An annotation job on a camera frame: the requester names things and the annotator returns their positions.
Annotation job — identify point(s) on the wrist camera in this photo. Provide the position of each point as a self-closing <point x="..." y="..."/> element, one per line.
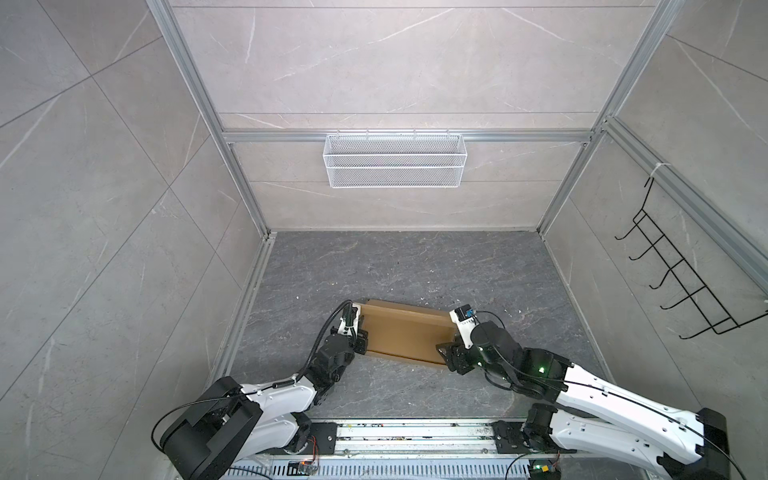
<point x="465" y="319"/>
<point x="350" y="320"/>

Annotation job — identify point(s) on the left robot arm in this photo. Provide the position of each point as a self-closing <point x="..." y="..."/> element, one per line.
<point x="231" y="421"/>

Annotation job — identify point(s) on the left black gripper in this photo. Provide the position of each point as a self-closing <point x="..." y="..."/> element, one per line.
<point x="361" y="341"/>

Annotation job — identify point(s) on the white wire mesh basket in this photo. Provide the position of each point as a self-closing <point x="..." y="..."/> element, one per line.
<point x="367" y="161"/>

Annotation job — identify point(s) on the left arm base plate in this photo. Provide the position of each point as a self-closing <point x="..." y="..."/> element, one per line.
<point x="316" y="438"/>

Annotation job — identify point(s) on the brown cardboard box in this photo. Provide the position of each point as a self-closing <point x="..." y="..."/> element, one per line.
<point x="406" y="334"/>

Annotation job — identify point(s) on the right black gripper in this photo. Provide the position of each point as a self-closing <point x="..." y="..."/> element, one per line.
<point x="455" y="353"/>

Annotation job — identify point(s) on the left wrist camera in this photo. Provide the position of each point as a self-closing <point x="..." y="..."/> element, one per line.
<point x="350" y="320"/>

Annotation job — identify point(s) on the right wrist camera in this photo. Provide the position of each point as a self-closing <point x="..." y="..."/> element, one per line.
<point x="465" y="319"/>

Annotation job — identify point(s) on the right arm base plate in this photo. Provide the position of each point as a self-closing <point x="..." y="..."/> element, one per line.
<point x="516" y="437"/>

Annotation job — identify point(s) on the aluminium mounting rail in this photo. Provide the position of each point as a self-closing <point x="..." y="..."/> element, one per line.
<point x="414" y="441"/>

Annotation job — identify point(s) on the black wire hook rack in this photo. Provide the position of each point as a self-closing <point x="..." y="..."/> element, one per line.
<point x="695" y="291"/>

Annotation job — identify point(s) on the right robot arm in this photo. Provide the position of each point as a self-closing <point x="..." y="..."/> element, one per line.
<point x="575" y="410"/>

